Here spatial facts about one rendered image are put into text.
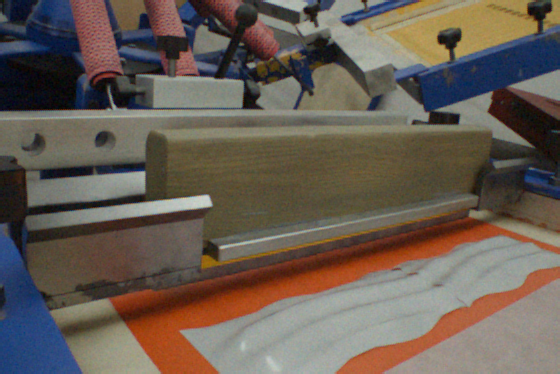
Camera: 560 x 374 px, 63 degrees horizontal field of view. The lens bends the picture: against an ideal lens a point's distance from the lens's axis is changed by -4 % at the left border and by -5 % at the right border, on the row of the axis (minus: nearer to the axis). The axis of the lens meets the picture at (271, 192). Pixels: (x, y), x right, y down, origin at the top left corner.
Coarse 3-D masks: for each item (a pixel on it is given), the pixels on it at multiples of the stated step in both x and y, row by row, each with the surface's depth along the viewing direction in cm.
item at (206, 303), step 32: (320, 256) 39; (352, 256) 39; (192, 288) 31; (224, 288) 32; (256, 288) 32; (288, 288) 33; (320, 288) 33; (128, 320) 27; (160, 320) 27; (192, 320) 28; (224, 320) 28; (448, 320) 30; (480, 320) 30; (160, 352) 24; (192, 352) 25; (384, 352) 26; (416, 352) 26; (448, 352) 26; (480, 352) 26; (512, 352) 27; (544, 352) 27
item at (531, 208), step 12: (528, 192) 52; (516, 204) 53; (528, 204) 52; (540, 204) 51; (552, 204) 50; (516, 216) 53; (528, 216) 52; (540, 216) 51; (552, 216) 50; (552, 228) 50
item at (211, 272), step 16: (416, 224) 45; (432, 224) 46; (336, 240) 38; (352, 240) 39; (368, 240) 41; (272, 256) 34; (288, 256) 35; (304, 256) 36; (208, 272) 31; (224, 272) 32; (160, 288) 29
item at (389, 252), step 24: (384, 240) 43; (408, 240) 44; (432, 240) 44; (456, 240) 45; (480, 240) 46; (528, 240) 47; (384, 264) 38; (528, 288) 35; (552, 288) 36; (480, 312) 31; (504, 312) 31; (528, 312) 32; (552, 312) 32; (552, 336) 29
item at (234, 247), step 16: (384, 208) 39; (400, 208) 40; (416, 208) 40; (432, 208) 41; (448, 208) 43; (464, 208) 45; (304, 224) 34; (320, 224) 34; (336, 224) 34; (352, 224) 35; (368, 224) 36; (384, 224) 38; (208, 240) 29; (224, 240) 29; (240, 240) 30; (256, 240) 30; (272, 240) 31; (288, 240) 32; (304, 240) 33; (320, 240) 34; (224, 256) 29; (240, 256) 30
